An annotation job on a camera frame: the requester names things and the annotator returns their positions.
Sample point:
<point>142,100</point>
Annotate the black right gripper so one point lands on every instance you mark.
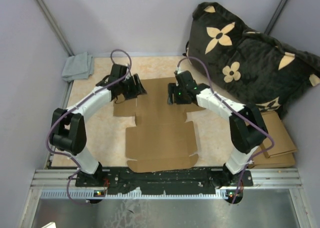
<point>173,88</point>

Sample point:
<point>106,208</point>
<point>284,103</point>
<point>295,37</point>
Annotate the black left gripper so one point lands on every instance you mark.
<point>136,90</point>

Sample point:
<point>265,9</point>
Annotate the brown cardboard box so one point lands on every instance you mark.
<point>162,137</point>

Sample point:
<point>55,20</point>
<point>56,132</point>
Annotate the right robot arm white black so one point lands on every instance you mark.
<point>247,127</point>

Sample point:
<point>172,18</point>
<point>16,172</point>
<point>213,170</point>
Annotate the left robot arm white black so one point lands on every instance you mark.
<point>68,128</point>

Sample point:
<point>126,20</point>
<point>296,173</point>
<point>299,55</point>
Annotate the grey folded cloth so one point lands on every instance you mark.
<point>78,67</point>

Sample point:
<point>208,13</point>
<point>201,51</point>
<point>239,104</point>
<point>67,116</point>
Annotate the black plush flower pillow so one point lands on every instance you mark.
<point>251,66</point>

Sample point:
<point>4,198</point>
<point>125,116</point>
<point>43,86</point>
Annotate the stack of flat cardboard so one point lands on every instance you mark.
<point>282,154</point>

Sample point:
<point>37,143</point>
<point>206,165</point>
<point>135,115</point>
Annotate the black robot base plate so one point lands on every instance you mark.
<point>196,180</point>

